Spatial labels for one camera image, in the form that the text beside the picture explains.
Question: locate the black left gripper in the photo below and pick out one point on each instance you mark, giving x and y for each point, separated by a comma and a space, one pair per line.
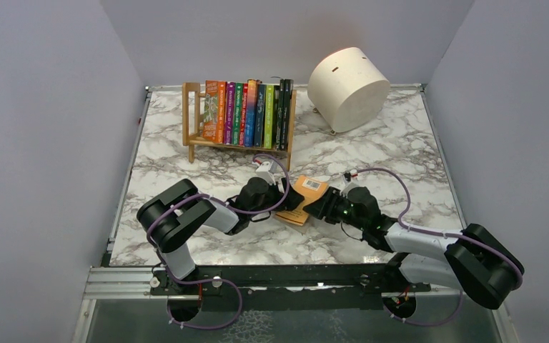
283, 196

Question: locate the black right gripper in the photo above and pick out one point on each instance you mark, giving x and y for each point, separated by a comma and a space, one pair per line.
325, 208

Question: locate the plain orange paperback book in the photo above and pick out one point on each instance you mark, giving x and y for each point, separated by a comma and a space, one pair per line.
312, 190

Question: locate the dark green hardcover book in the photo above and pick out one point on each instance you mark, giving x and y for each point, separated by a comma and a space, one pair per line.
289, 84

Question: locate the orange cartoon paperback book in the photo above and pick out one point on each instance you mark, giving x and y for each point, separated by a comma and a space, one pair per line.
214, 109

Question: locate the red spine paperback book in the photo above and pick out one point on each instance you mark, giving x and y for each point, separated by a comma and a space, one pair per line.
243, 113

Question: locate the purple spine paperback book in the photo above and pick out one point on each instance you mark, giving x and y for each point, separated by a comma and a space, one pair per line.
229, 113

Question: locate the blue cover paperback book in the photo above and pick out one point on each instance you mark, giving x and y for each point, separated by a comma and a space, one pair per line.
251, 102

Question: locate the wooden dowel rack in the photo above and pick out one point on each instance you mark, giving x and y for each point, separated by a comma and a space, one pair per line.
192, 118

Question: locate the green cartoon paperback book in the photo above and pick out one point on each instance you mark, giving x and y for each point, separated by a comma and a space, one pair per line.
237, 113

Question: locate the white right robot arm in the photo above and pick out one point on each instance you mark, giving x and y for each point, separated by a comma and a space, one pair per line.
471, 260

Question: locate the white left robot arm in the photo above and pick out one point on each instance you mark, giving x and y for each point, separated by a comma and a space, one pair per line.
173, 216

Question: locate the cream cylindrical lamp shade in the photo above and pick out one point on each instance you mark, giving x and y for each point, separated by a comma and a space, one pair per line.
347, 89

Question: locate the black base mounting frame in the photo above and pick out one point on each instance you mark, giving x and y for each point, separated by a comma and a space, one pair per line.
283, 287

